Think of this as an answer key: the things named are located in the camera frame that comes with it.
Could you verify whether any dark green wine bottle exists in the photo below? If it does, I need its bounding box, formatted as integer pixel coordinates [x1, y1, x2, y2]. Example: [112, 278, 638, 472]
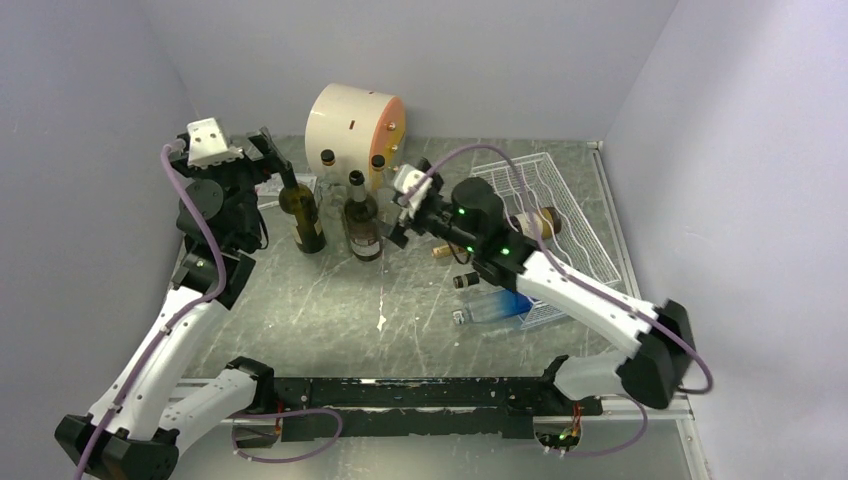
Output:
[278, 162, 327, 254]

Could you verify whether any clear bottle yellow label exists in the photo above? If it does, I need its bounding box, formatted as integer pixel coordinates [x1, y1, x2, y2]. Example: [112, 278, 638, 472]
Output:
[319, 149, 352, 188]

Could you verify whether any dark bottle silver cap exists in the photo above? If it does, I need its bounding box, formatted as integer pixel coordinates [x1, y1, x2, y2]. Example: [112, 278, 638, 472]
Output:
[343, 170, 383, 262]

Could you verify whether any clear bottle black cap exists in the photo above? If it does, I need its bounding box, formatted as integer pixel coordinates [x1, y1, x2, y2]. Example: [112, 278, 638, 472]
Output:
[319, 181, 347, 256]

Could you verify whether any red bottle gold cap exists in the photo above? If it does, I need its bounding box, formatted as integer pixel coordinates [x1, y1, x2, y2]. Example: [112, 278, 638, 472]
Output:
[431, 207, 563, 260]

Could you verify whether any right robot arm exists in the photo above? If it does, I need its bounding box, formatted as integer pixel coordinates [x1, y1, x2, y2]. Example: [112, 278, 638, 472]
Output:
[389, 160, 695, 414]

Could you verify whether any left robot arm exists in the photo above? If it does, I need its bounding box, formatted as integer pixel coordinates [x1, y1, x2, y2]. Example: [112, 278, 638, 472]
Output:
[54, 118, 292, 479]

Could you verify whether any blue clear bottle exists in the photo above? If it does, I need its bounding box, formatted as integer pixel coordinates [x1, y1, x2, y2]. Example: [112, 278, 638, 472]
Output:
[452, 290, 534, 325]

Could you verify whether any cream cylindrical drum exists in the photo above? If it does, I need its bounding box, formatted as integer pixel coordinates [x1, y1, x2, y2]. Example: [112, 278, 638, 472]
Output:
[304, 83, 406, 191]

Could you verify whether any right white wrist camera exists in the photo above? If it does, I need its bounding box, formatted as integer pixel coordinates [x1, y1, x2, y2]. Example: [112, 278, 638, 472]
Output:
[392, 164, 431, 212]

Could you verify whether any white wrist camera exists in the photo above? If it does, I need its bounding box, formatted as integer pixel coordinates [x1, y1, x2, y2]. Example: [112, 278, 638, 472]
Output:
[187, 117, 243, 169]
[392, 164, 431, 212]

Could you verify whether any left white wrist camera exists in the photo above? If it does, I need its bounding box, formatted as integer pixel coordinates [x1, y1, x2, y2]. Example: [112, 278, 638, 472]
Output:
[187, 117, 243, 169]

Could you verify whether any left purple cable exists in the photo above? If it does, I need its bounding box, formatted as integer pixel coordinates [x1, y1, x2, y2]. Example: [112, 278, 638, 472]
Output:
[72, 142, 230, 480]

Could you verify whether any white wire wine rack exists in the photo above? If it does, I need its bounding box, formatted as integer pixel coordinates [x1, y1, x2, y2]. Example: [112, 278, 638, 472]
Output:
[470, 152, 621, 330]

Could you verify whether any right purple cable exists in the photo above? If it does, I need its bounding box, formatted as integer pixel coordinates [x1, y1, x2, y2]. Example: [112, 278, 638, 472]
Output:
[397, 144, 714, 395]

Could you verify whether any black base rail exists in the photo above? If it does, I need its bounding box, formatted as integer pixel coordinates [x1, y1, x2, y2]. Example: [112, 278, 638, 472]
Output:
[275, 377, 602, 442]

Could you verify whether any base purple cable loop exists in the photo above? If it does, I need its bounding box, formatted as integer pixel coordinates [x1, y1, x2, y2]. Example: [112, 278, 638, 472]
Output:
[230, 407, 344, 465]

